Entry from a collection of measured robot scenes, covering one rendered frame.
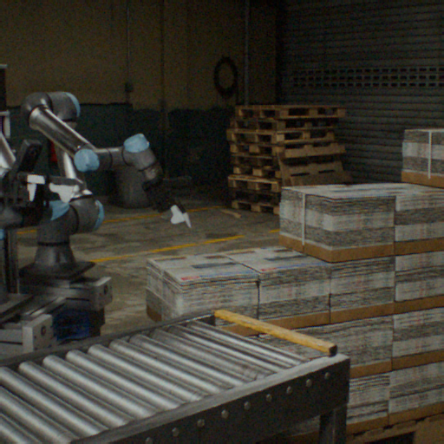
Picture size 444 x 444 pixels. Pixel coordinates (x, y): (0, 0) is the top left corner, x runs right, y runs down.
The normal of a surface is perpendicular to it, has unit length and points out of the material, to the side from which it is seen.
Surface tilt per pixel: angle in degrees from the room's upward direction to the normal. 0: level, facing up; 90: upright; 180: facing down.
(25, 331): 90
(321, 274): 90
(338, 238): 90
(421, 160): 90
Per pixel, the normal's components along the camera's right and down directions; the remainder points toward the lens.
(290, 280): 0.41, 0.15
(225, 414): 0.66, 0.12
